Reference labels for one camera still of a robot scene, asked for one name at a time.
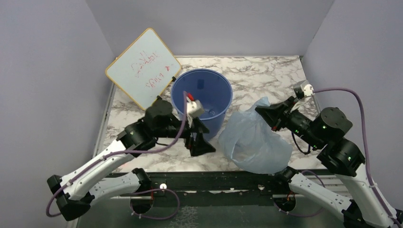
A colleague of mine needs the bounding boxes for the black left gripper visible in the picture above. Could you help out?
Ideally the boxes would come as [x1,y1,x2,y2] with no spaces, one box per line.
[154,113,216,155]

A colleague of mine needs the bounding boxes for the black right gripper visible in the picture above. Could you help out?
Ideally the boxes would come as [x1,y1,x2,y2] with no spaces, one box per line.
[255,95,324,149]

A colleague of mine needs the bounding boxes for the light blue trash bag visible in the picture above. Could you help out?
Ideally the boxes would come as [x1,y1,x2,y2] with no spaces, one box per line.
[218,96,293,174]

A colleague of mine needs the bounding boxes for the blue plastic trash bin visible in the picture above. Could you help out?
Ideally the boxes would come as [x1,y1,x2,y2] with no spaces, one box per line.
[171,69,233,141]

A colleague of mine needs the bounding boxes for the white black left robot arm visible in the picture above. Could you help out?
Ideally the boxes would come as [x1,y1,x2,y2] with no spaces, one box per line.
[47,98,215,221]

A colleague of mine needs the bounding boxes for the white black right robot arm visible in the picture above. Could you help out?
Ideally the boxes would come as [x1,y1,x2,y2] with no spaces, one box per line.
[255,97,403,228]

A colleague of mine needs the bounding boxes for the yellow-framed whiteboard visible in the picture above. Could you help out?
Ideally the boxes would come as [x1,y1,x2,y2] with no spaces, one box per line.
[105,28,182,110]

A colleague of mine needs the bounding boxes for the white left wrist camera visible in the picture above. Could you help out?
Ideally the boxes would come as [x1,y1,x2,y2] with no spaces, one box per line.
[186,100,204,119]

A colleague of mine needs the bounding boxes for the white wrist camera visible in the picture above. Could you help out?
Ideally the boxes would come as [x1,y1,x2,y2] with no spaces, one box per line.
[186,100,204,119]
[291,80,314,112]

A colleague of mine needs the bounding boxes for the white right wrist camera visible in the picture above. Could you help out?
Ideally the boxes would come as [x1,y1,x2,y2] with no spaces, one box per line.
[291,80,314,112]

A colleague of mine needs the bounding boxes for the black metal mounting rail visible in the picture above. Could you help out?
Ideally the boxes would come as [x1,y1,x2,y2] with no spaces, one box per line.
[119,170,306,209]

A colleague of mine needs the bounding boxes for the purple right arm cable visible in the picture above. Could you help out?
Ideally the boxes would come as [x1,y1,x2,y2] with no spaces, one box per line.
[273,87,402,226]

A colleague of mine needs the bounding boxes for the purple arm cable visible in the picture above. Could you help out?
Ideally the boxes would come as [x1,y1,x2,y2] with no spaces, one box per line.
[273,87,402,226]
[45,91,199,221]

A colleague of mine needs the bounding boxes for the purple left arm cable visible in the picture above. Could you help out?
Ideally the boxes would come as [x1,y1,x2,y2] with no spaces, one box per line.
[45,91,199,221]

